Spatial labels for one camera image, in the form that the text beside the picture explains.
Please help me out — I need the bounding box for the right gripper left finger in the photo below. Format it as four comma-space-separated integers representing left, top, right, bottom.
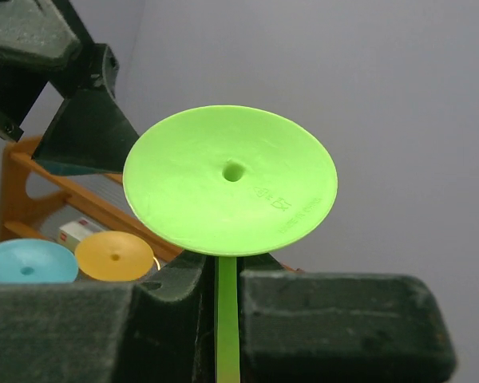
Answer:
0, 251, 215, 382

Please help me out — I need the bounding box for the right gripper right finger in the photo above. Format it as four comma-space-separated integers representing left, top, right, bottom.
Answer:
239, 255, 457, 382

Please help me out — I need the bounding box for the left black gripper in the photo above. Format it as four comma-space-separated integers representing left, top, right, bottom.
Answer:
0, 1, 139, 176

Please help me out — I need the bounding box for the orange wine glass front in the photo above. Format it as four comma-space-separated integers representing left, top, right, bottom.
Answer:
74, 231, 155, 282

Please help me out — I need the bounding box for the blue wine glass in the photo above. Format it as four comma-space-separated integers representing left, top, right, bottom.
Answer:
0, 239, 79, 284

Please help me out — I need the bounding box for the green wine glass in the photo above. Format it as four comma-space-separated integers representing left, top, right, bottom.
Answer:
123, 105, 338, 382

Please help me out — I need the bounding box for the wooden shelf rack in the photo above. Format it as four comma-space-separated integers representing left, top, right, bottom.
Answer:
0, 136, 181, 262

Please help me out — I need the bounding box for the small white green box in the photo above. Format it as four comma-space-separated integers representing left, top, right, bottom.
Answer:
57, 217, 105, 251

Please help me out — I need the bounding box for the gold wire wine glass rack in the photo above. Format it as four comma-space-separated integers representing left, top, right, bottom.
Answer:
151, 257, 161, 272

